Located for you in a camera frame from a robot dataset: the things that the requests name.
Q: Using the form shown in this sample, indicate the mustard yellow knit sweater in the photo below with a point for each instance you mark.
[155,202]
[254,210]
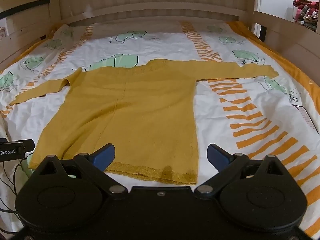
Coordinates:
[146,112]

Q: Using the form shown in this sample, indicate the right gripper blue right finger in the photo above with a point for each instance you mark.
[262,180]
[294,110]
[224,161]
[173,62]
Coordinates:
[221,159]

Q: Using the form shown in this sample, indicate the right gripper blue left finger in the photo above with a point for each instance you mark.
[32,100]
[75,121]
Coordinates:
[100,159]

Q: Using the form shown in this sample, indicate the pile of colourful clothes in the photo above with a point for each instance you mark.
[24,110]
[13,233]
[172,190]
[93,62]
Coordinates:
[307,13]

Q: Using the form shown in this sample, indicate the white patterned bed sheet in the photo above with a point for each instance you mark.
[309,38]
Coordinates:
[256,117]

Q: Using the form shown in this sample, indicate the wooden bed rail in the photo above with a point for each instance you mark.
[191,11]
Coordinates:
[296,43]
[26,22]

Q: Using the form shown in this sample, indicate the wooden bed headboard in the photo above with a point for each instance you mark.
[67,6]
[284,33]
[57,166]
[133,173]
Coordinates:
[85,12]

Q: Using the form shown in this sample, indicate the right wooden bed rail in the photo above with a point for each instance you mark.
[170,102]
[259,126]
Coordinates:
[296,43]

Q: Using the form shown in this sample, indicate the left wooden bed rail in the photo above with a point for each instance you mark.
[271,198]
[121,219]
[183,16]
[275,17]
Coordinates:
[26,22]

